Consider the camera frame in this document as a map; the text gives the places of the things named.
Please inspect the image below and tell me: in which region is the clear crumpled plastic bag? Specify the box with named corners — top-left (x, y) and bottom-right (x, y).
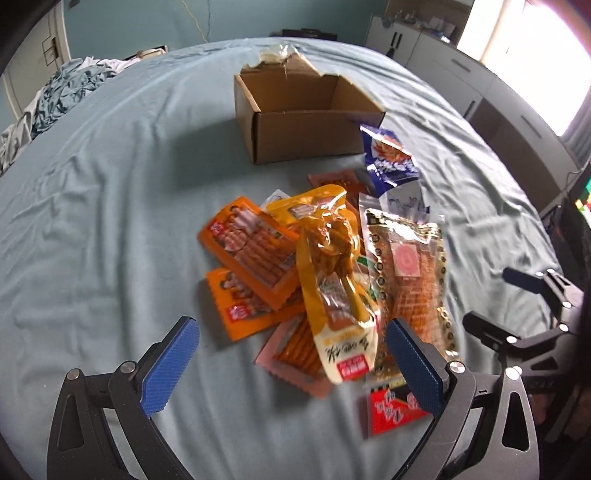
top-left (259, 41), bottom-right (303, 65)

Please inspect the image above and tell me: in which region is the small white snack packet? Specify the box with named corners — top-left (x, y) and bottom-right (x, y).
top-left (259, 189), bottom-right (291, 210)

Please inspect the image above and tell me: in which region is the blue snack packet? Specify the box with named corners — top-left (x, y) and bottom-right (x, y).
top-left (359, 124), bottom-right (420, 188)

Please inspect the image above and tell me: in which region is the grey low cabinet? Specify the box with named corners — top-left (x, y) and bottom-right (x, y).
top-left (411, 44), bottom-right (585, 210)

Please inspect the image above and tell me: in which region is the crumpled grey-blue clothes pile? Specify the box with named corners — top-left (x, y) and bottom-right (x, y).
top-left (0, 58), bottom-right (134, 171)

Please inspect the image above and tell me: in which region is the white panelled door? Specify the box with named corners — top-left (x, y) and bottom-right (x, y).
top-left (0, 0), bottom-right (70, 116)

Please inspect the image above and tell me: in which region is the white cabinet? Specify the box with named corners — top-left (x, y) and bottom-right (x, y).
top-left (367, 14), bottom-right (460, 70)

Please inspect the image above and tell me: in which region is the brown cardboard box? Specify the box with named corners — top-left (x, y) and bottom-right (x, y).
top-left (233, 53), bottom-right (386, 165)

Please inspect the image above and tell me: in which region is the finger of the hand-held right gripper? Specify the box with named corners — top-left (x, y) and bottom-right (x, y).
top-left (502, 267), bottom-right (585, 319)
top-left (463, 311), bottom-right (573, 370)

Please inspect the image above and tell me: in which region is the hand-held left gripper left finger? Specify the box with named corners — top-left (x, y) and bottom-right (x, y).
top-left (46, 316), bottom-right (200, 480)

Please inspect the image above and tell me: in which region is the cluster of small containers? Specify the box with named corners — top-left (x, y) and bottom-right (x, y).
top-left (385, 7), bottom-right (458, 40)

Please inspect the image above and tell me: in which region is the patterned flat board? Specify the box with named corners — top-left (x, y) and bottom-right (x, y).
top-left (122, 44), bottom-right (169, 61)

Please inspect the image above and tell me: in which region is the dark orange narrow snack packet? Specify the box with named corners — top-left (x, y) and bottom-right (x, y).
top-left (308, 169), bottom-right (377, 197)

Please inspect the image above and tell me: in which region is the large pink snack packet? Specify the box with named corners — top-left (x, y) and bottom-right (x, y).
top-left (255, 314), bottom-right (340, 400)

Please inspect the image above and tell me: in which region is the clear packet with blue print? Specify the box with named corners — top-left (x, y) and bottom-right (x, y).
top-left (379, 182), bottom-right (432, 217)

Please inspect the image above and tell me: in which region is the light blue bed sheet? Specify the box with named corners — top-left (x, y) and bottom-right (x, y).
top-left (0, 36), bottom-right (568, 480)

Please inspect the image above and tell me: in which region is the dark monitor with colourful screen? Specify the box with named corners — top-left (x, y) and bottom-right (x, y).
top-left (549, 171), bottom-right (591, 278)

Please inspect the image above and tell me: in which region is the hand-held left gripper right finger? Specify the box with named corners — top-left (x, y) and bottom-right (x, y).
top-left (385, 318), bottom-right (541, 480)

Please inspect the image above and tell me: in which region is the gold-bordered clear snack packet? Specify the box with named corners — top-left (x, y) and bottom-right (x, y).
top-left (359, 207), bottom-right (461, 437)

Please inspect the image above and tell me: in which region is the bright window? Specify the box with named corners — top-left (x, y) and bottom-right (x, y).
top-left (457, 0), bottom-right (591, 137)

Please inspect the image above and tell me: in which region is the dark rectangular box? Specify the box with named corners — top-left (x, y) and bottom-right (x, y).
top-left (270, 28), bottom-right (338, 41)

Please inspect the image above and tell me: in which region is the yellow snack packet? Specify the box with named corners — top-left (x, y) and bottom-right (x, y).
top-left (265, 185), bottom-right (382, 385)

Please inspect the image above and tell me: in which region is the green and white snack packet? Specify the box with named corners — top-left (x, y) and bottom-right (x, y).
top-left (353, 256), bottom-right (384, 315)

